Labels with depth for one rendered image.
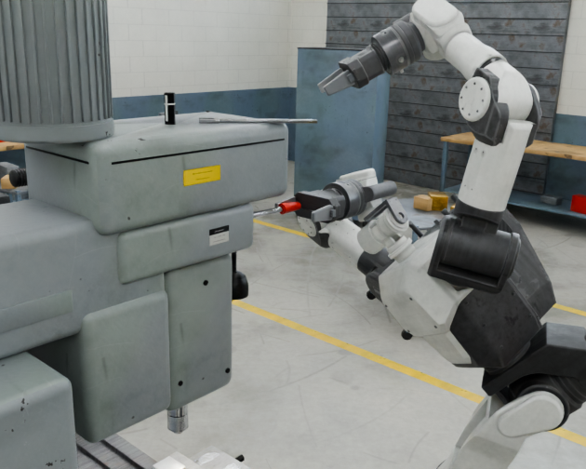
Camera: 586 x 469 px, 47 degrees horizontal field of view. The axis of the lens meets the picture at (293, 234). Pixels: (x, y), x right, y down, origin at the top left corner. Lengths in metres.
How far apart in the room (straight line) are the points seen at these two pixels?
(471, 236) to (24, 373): 0.81
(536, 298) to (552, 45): 7.47
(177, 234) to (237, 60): 9.23
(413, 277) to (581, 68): 7.55
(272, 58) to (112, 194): 9.87
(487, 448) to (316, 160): 6.14
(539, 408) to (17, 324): 1.05
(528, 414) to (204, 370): 0.70
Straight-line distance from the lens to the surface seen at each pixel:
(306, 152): 7.60
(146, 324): 1.29
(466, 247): 1.31
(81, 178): 1.19
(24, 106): 1.16
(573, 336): 1.59
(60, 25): 1.14
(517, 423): 1.59
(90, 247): 1.19
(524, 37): 9.04
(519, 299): 1.51
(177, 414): 1.58
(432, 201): 5.09
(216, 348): 1.47
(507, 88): 1.28
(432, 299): 1.42
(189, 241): 1.31
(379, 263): 1.73
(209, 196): 1.30
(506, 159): 1.27
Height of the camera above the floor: 2.07
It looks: 17 degrees down
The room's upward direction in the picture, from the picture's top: 2 degrees clockwise
